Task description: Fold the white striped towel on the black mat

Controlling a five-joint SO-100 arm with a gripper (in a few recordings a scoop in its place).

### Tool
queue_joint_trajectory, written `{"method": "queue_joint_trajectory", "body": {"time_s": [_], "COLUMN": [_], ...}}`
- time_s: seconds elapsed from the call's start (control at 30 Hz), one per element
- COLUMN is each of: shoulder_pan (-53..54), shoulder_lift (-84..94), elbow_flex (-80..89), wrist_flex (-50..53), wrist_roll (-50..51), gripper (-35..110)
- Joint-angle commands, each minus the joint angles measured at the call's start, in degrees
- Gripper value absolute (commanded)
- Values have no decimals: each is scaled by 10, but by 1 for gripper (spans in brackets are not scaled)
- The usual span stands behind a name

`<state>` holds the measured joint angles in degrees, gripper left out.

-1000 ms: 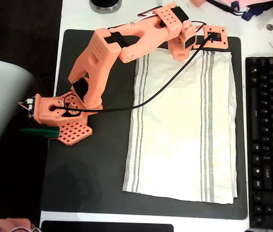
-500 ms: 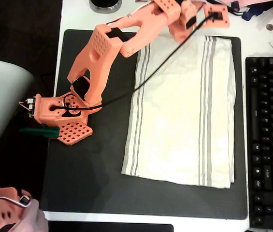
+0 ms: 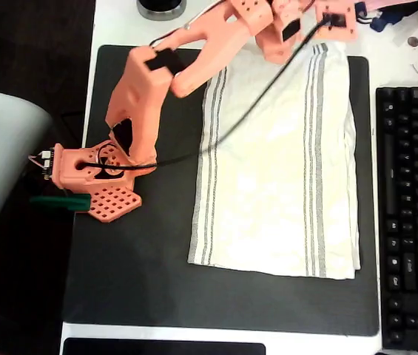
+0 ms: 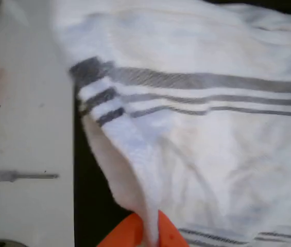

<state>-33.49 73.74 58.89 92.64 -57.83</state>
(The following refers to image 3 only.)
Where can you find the black flat tablet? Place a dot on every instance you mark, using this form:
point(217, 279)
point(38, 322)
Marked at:
point(157, 347)

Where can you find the white perforated chair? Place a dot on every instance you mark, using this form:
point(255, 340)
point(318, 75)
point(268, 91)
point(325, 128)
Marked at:
point(1, 166)

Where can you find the black desk mat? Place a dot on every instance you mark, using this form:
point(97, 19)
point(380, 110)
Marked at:
point(138, 277)

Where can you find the white striped kitchen towel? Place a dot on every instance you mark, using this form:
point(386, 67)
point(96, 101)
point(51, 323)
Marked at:
point(268, 185)

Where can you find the orange robot base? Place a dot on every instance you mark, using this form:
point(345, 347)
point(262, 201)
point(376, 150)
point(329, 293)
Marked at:
point(71, 170)

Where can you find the round silver black stand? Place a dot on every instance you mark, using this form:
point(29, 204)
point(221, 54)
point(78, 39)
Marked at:
point(160, 9)

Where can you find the pink paper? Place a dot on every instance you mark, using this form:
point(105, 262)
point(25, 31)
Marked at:
point(390, 3)

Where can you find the blue plastic object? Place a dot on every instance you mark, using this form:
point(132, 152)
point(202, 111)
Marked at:
point(380, 22)

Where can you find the black keyboard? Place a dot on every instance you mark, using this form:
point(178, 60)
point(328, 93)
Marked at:
point(412, 222)

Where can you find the small coin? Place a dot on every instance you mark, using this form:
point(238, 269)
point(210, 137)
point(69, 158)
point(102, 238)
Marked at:
point(413, 41)

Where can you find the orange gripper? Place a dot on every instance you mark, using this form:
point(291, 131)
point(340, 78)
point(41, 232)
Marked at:
point(276, 52)

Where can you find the green table clamp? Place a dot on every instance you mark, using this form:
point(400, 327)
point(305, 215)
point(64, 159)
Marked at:
point(57, 201)

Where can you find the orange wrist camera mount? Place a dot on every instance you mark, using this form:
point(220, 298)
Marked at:
point(349, 27)

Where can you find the controller circuit board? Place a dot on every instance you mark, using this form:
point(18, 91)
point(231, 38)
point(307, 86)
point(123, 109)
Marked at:
point(46, 162)

